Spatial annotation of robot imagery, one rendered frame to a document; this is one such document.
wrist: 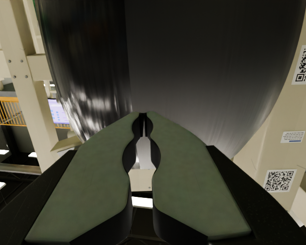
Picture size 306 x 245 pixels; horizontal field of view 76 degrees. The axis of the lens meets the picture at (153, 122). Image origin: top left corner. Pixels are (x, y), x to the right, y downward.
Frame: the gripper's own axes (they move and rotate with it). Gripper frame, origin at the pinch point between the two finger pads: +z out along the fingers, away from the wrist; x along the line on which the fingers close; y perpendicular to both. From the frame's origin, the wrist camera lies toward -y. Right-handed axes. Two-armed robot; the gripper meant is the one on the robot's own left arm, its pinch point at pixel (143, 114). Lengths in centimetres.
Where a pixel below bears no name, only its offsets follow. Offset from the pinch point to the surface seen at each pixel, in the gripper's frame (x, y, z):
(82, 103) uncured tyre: -6.9, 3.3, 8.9
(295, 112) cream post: 31.9, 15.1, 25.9
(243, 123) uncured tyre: 11.4, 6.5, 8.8
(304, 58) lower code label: 30.4, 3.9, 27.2
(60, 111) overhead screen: -179, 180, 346
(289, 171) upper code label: 35, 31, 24
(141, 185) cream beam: -4, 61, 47
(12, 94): -465, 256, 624
